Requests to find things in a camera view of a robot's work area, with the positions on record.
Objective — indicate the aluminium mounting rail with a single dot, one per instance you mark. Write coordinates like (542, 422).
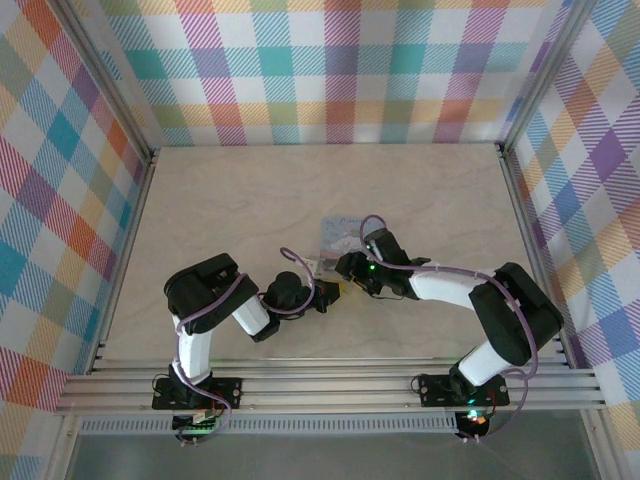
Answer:
(325, 387)

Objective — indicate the blue cartoon tin box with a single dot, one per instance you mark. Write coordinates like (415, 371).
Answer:
(335, 235)

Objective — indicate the aluminium frame post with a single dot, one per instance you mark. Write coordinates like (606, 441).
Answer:
(545, 75)
(105, 75)

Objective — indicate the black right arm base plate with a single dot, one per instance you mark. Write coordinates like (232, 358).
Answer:
(435, 387)

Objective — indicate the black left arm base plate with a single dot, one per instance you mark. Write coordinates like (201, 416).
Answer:
(225, 392)

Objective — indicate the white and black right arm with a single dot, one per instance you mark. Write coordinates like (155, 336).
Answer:
(515, 320)

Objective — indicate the aluminium side rail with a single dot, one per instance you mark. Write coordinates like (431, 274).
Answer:
(125, 260)
(530, 240)

